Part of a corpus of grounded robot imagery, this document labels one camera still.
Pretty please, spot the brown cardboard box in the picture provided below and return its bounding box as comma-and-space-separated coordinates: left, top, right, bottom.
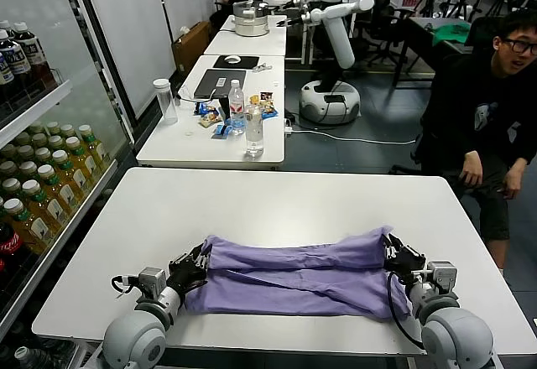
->
171, 21, 215, 75

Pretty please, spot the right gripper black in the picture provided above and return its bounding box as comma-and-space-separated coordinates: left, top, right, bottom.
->
383, 232, 429, 283

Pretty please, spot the black mouse pad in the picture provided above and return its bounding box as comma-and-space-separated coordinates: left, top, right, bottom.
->
212, 55, 258, 70

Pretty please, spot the dark grey laptop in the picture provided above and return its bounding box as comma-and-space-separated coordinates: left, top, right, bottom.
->
193, 69, 248, 101

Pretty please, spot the person in black clothes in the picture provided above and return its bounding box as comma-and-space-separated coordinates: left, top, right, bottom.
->
413, 8, 537, 272

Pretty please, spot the silver cooking pot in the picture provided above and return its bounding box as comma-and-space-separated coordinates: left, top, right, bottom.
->
232, 0, 270, 38

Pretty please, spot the clear bottle beige lid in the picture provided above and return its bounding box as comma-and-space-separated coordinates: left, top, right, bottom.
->
244, 102, 265, 159

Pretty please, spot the purple t-shirt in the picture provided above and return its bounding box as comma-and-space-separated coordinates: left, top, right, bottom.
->
184, 225, 412, 323

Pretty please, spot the clear tumbler white lid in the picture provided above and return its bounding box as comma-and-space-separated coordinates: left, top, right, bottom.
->
152, 78, 179, 126

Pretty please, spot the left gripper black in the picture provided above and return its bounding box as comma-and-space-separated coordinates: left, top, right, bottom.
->
166, 245, 213, 294

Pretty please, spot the white floor cable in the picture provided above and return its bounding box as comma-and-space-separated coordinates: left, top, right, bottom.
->
291, 127, 416, 147

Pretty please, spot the black phone stand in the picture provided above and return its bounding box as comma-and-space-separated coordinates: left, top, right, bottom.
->
218, 96, 234, 122

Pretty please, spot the red label cola bottle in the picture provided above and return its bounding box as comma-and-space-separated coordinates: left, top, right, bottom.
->
0, 221, 29, 293

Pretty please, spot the black table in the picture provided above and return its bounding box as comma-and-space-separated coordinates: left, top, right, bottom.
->
404, 16, 471, 89

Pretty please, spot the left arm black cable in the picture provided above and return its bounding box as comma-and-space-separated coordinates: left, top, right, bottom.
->
111, 275, 142, 299

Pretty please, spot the glass door drinks fridge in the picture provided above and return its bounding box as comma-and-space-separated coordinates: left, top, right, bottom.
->
0, 0, 139, 369

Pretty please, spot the red label water bottle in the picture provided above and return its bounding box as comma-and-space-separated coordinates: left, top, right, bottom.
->
227, 79, 246, 137

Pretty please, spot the dark tea bottle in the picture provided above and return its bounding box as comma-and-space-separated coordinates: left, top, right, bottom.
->
0, 29, 31, 97
11, 22, 56, 91

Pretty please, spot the green cloth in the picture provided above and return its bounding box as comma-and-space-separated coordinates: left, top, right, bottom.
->
432, 23, 473, 45

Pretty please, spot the right wrist grey camera box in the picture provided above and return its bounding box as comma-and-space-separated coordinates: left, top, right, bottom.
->
425, 261, 457, 299

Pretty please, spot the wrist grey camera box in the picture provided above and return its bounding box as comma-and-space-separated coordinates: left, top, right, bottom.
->
425, 261, 457, 299
137, 266, 168, 299

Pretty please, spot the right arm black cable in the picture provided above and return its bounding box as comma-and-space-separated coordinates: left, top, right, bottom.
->
385, 271, 425, 351

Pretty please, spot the dark bottle green white cap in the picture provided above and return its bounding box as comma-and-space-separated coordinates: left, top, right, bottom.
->
13, 346, 54, 369

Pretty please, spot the white humanoid robot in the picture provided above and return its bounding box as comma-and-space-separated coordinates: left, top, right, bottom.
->
276, 0, 374, 126

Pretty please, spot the left wrist grey camera box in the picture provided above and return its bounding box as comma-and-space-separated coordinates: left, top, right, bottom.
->
137, 266, 168, 299

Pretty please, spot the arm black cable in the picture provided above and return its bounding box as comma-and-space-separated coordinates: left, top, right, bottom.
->
111, 275, 142, 299
385, 271, 425, 351

